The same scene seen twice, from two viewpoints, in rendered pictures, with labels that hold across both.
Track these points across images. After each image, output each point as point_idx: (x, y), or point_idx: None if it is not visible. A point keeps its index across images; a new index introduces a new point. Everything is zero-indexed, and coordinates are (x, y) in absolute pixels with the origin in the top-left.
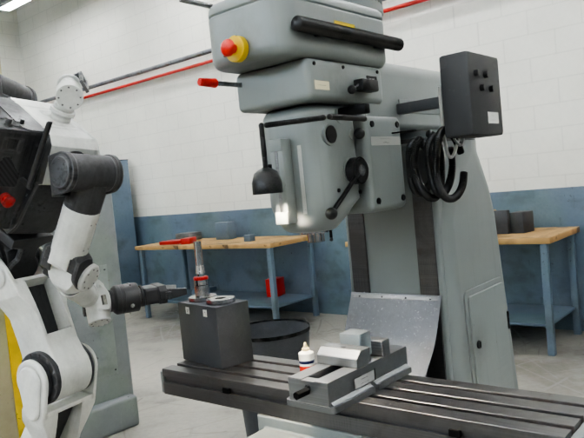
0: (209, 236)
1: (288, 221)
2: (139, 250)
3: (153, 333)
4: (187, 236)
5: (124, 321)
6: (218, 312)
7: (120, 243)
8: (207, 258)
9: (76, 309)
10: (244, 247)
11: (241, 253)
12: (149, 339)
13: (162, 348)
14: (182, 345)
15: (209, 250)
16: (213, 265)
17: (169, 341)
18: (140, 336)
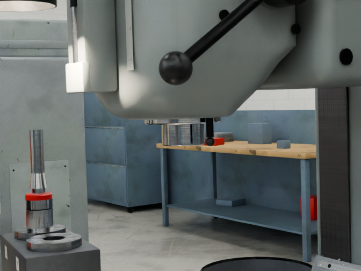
0: (242, 139)
1: (83, 84)
2: (160, 148)
3: (162, 245)
4: (215, 137)
5: (87, 234)
6: (31, 267)
7: (146, 139)
8: (238, 164)
9: (23, 213)
10: (274, 155)
11: (277, 162)
12: (154, 252)
13: (164, 265)
14: (187, 265)
15: (241, 156)
16: (244, 173)
17: (176, 258)
18: (146, 248)
